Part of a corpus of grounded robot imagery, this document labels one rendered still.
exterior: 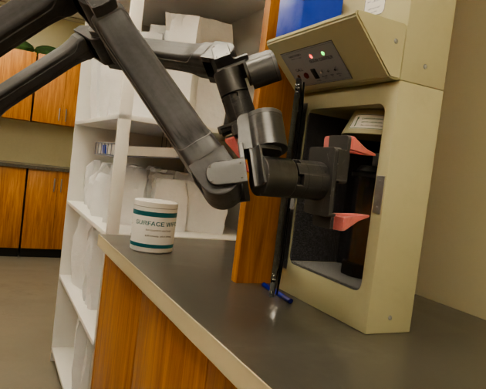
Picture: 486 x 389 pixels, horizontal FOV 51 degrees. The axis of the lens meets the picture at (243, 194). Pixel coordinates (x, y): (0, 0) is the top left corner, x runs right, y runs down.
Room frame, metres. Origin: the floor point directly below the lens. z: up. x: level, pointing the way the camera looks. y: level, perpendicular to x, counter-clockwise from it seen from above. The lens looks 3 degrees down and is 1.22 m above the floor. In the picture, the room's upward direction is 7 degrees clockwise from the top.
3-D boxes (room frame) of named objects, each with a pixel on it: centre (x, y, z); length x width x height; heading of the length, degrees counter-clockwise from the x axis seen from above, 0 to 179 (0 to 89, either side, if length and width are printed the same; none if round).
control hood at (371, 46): (1.05, -0.13, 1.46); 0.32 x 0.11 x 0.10; 27
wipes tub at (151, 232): (1.53, 0.26, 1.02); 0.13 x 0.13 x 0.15
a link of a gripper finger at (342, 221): (0.79, -0.16, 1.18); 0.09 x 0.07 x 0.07; 118
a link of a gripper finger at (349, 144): (0.79, -0.16, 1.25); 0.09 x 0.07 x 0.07; 118
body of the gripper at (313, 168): (0.76, -0.09, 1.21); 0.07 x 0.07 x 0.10; 28
